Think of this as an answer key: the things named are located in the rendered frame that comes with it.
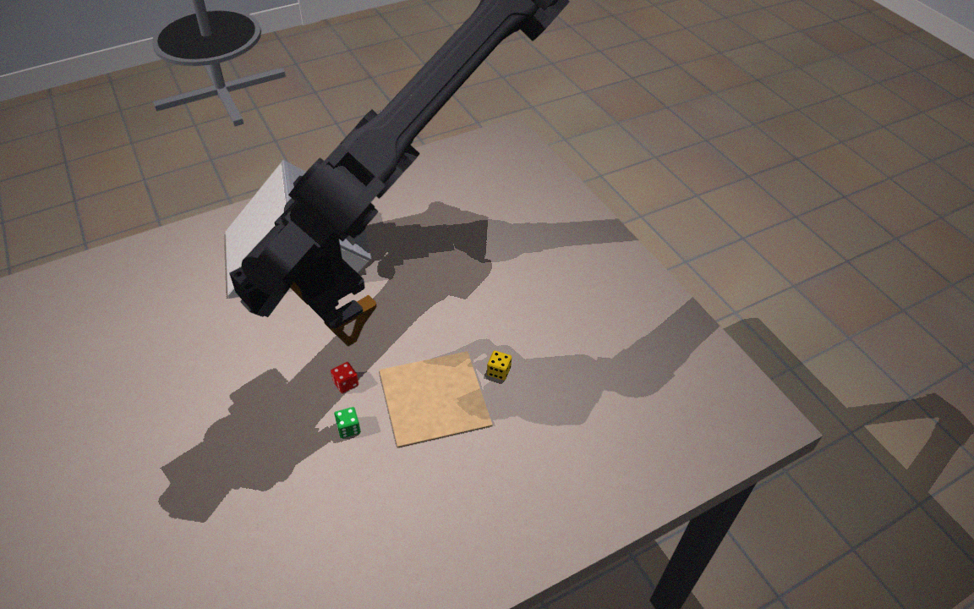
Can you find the tan mat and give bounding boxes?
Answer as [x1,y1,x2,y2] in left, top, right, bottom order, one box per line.
[380,351,492,447]

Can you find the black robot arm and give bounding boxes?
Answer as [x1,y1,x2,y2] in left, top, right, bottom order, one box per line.
[229,0,570,317]

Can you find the green dice with white pips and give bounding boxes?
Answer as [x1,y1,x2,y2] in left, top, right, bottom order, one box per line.
[334,407,361,438]

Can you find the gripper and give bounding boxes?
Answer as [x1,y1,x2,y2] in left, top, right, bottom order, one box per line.
[290,239,376,346]

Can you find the yellow dice with black pips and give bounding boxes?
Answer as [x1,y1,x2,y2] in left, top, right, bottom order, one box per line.
[487,351,512,381]

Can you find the red dice with white pips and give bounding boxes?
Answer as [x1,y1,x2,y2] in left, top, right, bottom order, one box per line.
[331,362,358,393]

